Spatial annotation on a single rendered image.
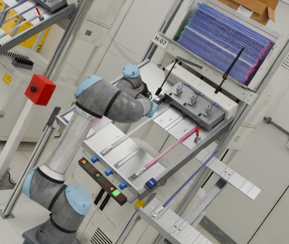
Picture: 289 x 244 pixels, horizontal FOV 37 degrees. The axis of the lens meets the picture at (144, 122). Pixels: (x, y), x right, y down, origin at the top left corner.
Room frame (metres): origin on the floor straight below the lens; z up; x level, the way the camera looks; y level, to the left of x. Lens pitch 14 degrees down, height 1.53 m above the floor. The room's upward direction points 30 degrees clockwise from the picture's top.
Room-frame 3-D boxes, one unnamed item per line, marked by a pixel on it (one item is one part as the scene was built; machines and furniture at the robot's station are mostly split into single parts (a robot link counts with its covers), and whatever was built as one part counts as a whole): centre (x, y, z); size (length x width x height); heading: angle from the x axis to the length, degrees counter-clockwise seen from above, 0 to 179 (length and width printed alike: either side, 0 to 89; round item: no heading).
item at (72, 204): (1.49, 0.08, 0.72); 0.13 x 0.12 x 0.14; 85
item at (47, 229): (1.49, 0.07, 0.60); 0.15 x 0.15 x 0.10
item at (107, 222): (2.65, -0.18, 0.31); 0.70 x 0.65 x 0.62; 60
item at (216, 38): (2.51, -0.17, 1.52); 0.51 x 0.13 x 0.27; 60
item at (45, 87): (2.61, 0.68, 0.39); 0.24 x 0.24 x 0.78; 60
